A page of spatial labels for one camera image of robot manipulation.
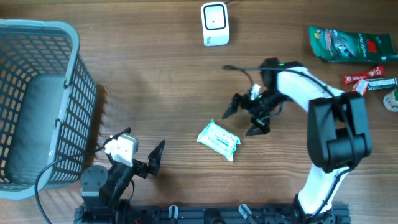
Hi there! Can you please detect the red coffee stick sachet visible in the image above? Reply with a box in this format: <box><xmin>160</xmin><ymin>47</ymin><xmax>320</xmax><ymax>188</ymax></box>
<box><xmin>343</xmin><ymin>65</ymin><xmax>385</xmax><ymax>85</ymax></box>

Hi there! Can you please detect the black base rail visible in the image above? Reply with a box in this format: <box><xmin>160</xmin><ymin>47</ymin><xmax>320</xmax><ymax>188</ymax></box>
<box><xmin>73</xmin><ymin>203</ymin><xmax>351</xmax><ymax>224</ymax></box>

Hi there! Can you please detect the green 3M gloves bag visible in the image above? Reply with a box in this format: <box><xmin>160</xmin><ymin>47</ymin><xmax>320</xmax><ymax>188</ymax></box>
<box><xmin>308</xmin><ymin>26</ymin><xmax>397</xmax><ymax>63</ymax></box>

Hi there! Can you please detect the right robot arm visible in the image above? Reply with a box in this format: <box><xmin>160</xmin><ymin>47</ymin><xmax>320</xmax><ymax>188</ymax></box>
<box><xmin>223</xmin><ymin>57</ymin><xmax>372</xmax><ymax>223</ymax></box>

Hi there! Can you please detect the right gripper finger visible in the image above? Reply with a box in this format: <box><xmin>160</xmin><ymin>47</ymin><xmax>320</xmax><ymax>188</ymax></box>
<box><xmin>246</xmin><ymin>117</ymin><xmax>271</xmax><ymax>136</ymax></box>
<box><xmin>222</xmin><ymin>93</ymin><xmax>242</xmax><ymax>119</ymax></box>

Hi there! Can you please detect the grey plastic mesh basket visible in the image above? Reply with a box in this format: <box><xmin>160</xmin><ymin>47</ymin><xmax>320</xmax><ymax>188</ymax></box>
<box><xmin>1</xmin><ymin>19</ymin><xmax>97</xmax><ymax>200</ymax></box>

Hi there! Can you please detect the white barcode scanner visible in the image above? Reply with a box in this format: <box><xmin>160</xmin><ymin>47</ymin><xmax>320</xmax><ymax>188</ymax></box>
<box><xmin>200</xmin><ymin>1</ymin><xmax>230</xmax><ymax>47</ymax></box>

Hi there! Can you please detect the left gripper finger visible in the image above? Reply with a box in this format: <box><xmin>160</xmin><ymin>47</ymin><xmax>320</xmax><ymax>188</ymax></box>
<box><xmin>103</xmin><ymin>127</ymin><xmax>131</xmax><ymax>146</ymax></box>
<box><xmin>147</xmin><ymin>140</ymin><xmax>165</xmax><ymax>175</ymax></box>

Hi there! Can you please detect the green lid jar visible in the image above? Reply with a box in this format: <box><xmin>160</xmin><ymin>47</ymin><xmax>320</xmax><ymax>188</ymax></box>
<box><xmin>383</xmin><ymin>88</ymin><xmax>398</xmax><ymax>113</ymax></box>

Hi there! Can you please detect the black right camera cable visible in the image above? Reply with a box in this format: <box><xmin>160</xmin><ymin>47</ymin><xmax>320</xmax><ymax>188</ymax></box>
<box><xmin>222</xmin><ymin>64</ymin><xmax>358</xmax><ymax>218</ymax></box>

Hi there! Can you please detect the green battery pack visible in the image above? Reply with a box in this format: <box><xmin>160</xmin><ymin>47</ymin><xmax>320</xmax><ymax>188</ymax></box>
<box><xmin>367</xmin><ymin>78</ymin><xmax>397</xmax><ymax>90</ymax></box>

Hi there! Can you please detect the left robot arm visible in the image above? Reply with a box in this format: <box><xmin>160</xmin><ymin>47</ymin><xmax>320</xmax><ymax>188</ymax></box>
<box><xmin>73</xmin><ymin>128</ymin><xmax>165</xmax><ymax>223</ymax></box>

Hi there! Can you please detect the teal wet wipes pack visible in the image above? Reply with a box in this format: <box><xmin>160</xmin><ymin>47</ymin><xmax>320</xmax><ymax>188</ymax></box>
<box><xmin>197</xmin><ymin>120</ymin><xmax>241</xmax><ymax>162</ymax></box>

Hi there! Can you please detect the small red snack box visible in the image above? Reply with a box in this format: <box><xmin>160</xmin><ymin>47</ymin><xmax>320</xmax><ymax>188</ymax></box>
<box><xmin>353</xmin><ymin>79</ymin><xmax>369</xmax><ymax>96</ymax></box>

